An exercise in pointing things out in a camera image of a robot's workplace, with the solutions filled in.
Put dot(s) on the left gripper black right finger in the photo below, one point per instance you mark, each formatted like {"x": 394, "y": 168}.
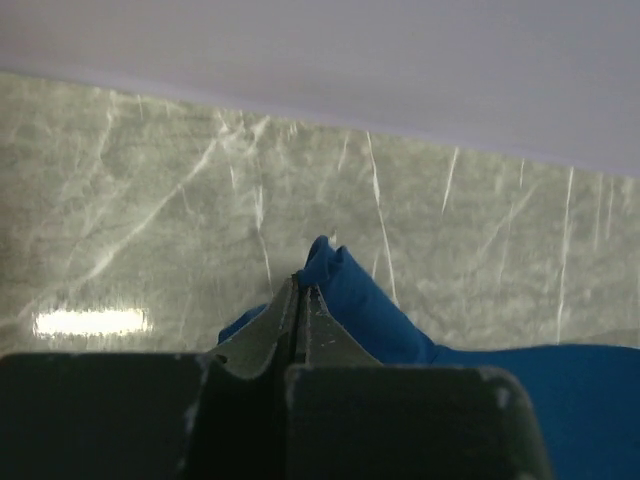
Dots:
{"x": 351, "y": 417}

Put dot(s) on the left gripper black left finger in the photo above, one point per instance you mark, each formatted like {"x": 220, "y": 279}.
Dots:
{"x": 212, "y": 415}

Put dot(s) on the blue mickey mouse t-shirt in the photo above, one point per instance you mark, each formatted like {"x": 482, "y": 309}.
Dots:
{"x": 585, "y": 397}

